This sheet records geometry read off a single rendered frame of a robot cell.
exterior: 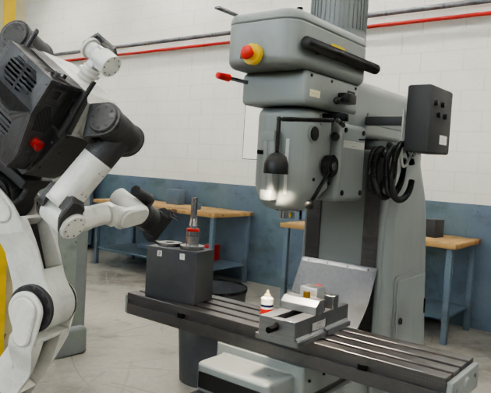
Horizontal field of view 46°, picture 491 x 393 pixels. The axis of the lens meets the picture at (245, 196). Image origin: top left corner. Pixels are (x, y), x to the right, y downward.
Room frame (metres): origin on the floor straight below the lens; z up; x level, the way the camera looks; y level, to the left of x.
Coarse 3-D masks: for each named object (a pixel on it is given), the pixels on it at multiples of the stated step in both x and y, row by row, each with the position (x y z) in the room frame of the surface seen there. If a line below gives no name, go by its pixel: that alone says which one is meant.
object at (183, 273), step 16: (160, 256) 2.06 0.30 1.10; (176, 256) 2.03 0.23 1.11; (192, 256) 1.99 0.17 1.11; (208, 256) 2.05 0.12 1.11; (160, 272) 2.06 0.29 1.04; (176, 272) 2.02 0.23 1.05; (192, 272) 1.99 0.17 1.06; (208, 272) 2.06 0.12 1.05; (160, 288) 2.06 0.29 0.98; (176, 288) 2.02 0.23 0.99; (192, 288) 1.99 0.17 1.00; (208, 288) 2.06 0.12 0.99; (192, 304) 1.99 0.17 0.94
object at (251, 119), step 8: (248, 112) 7.27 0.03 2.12; (256, 112) 7.19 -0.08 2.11; (248, 120) 7.26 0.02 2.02; (256, 120) 7.18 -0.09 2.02; (248, 128) 7.26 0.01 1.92; (256, 128) 7.18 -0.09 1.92; (248, 136) 7.26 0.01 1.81; (256, 136) 7.17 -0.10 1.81; (248, 144) 7.25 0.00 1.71; (256, 144) 7.17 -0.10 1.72; (248, 152) 7.25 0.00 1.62; (256, 152) 7.16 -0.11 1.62
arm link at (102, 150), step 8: (128, 120) 1.54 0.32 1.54; (120, 128) 1.50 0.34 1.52; (128, 128) 1.53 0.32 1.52; (136, 128) 1.58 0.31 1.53; (112, 136) 1.50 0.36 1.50; (120, 136) 1.52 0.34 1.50; (128, 136) 1.54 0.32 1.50; (136, 136) 1.57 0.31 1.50; (88, 144) 1.54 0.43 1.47; (96, 144) 1.53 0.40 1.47; (104, 144) 1.52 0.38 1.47; (112, 144) 1.53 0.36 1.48; (120, 144) 1.54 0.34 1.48; (128, 144) 1.56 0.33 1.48; (136, 144) 1.58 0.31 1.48; (96, 152) 1.52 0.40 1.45; (104, 152) 1.52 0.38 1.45; (112, 152) 1.53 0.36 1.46; (120, 152) 1.55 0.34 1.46; (128, 152) 1.58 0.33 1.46; (104, 160) 1.52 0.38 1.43; (112, 160) 1.54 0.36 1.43
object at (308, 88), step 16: (256, 80) 1.78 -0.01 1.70; (272, 80) 1.74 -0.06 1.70; (288, 80) 1.71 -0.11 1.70; (304, 80) 1.68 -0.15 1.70; (320, 80) 1.73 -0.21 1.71; (336, 80) 1.81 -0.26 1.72; (256, 96) 1.78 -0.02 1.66; (272, 96) 1.74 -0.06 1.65; (288, 96) 1.71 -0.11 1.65; (304, 96) 1.68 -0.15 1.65; (320, 96) 1.74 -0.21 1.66; (336, 96) 1.81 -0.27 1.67; (352, 112) 1.91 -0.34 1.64
